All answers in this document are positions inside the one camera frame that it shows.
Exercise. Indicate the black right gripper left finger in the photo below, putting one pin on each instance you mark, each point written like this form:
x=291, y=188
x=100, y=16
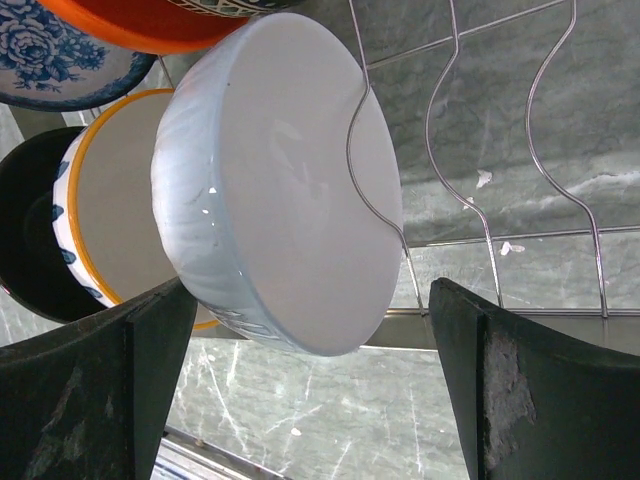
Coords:
x=90, y=400

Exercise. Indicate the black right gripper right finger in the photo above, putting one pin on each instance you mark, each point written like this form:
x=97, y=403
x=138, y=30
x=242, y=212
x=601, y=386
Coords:
x=529, y=401

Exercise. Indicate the black bowl beige flower exterior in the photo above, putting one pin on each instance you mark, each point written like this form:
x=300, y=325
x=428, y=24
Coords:
x=33, y=271

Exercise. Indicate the white bowl orange rim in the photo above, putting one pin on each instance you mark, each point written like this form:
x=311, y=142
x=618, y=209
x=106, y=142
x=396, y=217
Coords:
x=102, y=203

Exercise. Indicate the plain white bowl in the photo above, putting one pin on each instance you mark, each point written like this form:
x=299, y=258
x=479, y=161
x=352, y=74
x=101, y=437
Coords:
x=276, y=189

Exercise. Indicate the blue floral bowl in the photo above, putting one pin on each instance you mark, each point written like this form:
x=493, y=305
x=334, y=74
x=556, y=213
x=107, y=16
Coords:
x=49, y=65

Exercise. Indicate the orange plastic bowl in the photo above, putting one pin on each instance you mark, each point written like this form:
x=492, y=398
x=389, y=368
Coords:
x=149, y=26

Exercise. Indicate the beige interior dark bowl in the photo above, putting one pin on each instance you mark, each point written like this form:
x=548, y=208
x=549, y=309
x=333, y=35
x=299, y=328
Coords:
x=235, y=8

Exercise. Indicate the steel dish rack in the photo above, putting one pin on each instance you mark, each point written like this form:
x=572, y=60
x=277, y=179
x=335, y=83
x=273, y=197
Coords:
x=516, y=129

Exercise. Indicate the aluminium rail beam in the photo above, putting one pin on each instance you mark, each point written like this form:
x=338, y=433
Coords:
x=183, y=456

